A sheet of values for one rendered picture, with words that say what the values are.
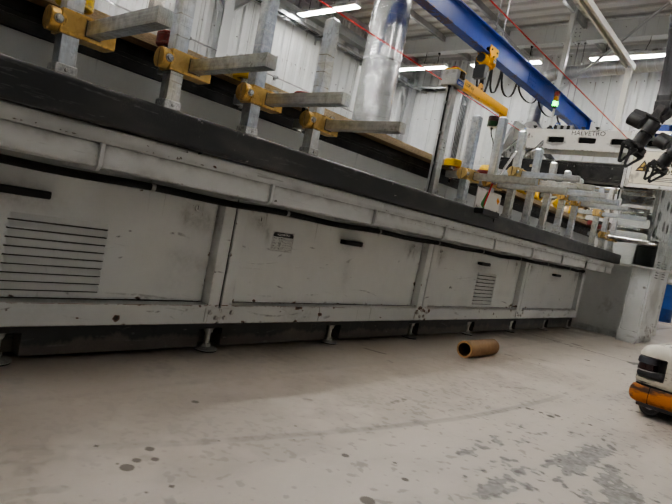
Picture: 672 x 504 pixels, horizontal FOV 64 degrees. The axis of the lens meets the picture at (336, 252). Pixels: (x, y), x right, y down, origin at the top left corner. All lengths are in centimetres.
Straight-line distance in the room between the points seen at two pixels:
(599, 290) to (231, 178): 419
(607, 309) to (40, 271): 456
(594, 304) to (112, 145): 454
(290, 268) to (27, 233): 93
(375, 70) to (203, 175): 557
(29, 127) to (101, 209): 39
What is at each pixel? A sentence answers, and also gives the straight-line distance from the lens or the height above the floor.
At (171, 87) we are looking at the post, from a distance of 141.
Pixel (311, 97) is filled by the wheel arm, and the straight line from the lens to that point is 144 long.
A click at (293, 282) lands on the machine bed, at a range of 209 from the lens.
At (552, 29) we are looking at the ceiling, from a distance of 1187.
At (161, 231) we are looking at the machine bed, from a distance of 171.
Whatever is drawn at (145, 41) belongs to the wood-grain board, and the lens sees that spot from 158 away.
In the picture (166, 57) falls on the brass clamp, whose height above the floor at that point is 81.
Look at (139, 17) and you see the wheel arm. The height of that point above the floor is 81.
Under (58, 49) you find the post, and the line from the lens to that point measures 131.
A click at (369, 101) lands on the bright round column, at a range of 685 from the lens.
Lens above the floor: 51
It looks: 3 degrees down
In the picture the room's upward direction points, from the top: 11 degrees clockwise
